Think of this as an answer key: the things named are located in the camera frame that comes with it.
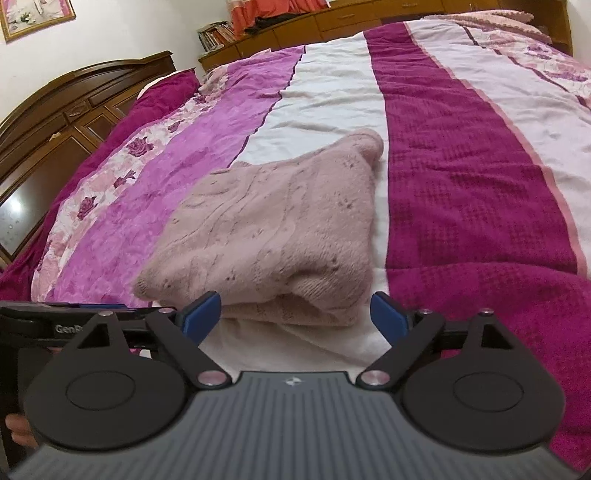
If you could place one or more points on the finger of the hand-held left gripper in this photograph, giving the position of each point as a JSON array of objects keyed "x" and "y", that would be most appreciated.
[{"x": 27, "y": 310}]

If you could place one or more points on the magenta pillow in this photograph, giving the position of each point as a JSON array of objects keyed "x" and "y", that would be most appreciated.
[{"x": 168, "y": 90}]

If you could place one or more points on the pink floral bedspread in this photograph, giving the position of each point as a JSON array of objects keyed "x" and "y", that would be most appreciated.
[{"x": 461, "y": 184}]

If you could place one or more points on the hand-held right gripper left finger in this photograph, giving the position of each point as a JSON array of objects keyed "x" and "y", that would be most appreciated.
[{"x": 204, "y": 314}]

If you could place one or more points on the wooden drawer cabinet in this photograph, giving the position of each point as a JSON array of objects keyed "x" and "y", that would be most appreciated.
[{"x": 369, "y": 16}]

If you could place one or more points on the pink knitted cardigan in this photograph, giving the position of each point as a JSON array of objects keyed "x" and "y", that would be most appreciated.
[{"x": 277, "y": 221}]

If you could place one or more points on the person's left hand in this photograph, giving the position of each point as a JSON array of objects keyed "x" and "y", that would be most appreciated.
[{"x": 19, "y": 431}]

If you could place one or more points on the row of books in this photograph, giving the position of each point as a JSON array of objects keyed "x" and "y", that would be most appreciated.
[{"x": 216, "y": 36}]

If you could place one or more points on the wooden headboard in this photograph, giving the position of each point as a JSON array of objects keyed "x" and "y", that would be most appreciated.
[{"x": 46, "y": 134}]

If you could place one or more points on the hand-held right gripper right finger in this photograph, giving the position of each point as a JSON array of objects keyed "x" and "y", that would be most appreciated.
[{"x": 388, "y": 318}]

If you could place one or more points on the framed wall picture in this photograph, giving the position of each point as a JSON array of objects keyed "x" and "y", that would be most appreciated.
[{"x": 32, "y": 16}]

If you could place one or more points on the dark cloth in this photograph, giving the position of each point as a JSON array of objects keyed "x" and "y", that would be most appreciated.
[{"x": 272, "y": 24}]

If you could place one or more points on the orange cloth on dresser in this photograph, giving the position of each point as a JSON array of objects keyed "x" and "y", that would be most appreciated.
[{"x": 272, "y": 11}]

